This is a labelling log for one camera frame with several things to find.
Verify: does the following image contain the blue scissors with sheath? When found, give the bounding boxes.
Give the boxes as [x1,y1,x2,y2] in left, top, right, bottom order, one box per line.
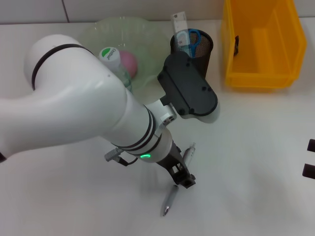
[175,29,202,59]

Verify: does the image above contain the black mesh pen holder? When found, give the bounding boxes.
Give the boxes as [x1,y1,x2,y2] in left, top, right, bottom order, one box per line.
[169,29,214,80]

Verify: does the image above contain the yellow plastic bin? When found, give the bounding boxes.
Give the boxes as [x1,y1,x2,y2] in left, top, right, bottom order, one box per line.
[220,0,308,89]

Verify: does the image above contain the white grey ballpoint pen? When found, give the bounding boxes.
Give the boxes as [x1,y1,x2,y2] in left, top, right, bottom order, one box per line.
[161,142,198,218]

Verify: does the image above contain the pink peach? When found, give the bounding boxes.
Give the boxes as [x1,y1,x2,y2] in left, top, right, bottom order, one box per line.
[119,51,138,80]

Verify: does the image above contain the transparent plastic ruler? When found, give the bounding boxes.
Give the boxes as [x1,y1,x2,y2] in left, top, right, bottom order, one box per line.
[170,11,192,58]

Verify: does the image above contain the green glass fruit plate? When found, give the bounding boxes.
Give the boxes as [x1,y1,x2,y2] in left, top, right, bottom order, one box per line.
[83,16,171,99]

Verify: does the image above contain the clear water bottle green label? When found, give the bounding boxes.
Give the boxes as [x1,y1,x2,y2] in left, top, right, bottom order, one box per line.
[98,47,135,94]

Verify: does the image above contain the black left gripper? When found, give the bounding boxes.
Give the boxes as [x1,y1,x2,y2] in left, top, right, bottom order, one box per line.
[157,140,196,189]

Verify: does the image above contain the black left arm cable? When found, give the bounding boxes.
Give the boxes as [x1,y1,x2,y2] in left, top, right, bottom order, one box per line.
[104,147,139,167]

